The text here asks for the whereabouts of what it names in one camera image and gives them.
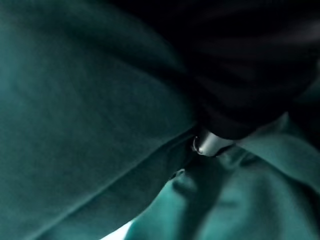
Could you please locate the dark green cloth garment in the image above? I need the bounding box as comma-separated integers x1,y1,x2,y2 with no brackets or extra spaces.
0,0,320,240

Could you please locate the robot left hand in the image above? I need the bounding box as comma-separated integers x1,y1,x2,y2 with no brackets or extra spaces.
104,0,320,158

